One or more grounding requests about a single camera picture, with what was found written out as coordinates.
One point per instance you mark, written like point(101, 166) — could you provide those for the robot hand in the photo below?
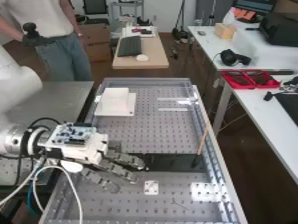
point(77, 146)

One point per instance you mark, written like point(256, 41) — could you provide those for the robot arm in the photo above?
point(17, 86)

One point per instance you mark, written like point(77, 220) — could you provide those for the small white box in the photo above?
point(116, 100)

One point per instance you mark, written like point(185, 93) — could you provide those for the small white block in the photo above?
point(150, 187)

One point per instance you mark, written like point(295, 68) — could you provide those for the clear box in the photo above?
point(173, 133)

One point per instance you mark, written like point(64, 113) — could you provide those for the black plate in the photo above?
point(173, 162)

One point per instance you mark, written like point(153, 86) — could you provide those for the thin stick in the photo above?
point(202, 141)

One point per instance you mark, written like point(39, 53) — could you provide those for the person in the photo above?
point(57, 50)

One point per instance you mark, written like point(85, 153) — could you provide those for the white mouse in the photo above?
point(143, 58)

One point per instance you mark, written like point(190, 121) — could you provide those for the wooden drawer cabinet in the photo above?
point(97, 43)

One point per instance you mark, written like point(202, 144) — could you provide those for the dark keyboard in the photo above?
point(129, 46)

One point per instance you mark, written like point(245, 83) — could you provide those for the wooden desk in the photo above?
point(153, 50)

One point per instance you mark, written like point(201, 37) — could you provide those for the red tray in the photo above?
point(265, 78)
point(240, 79)

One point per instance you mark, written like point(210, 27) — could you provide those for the black headphones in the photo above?
point(230, 57)

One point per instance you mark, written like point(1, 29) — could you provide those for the cardboard box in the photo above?
point(224, 31)

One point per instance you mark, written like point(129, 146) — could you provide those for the long white desk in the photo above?
point(261, 55)

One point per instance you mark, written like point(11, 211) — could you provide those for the large black case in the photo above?
point(281, 30)

